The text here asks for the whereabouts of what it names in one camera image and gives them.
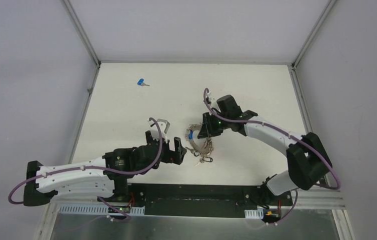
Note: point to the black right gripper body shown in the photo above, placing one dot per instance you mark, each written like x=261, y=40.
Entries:
x=215, y=124

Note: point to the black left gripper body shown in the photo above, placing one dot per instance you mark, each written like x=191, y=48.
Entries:
x=166, y=151

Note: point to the metal disc with keyrings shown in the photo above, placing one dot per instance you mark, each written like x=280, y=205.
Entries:
x=202, y=150

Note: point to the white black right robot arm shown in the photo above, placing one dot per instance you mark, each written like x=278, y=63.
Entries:
x=307, y=160

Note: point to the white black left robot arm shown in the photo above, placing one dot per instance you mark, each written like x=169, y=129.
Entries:
x=105, y=176

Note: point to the blue key tag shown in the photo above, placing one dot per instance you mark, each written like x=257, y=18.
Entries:
x=190, y=135

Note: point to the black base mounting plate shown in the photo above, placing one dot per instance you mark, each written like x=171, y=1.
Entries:
x=184, y=200

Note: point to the blue capped key far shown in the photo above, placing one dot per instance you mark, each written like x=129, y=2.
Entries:
x=142, y=83

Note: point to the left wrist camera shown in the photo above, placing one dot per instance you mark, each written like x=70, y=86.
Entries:
x=159, y=125

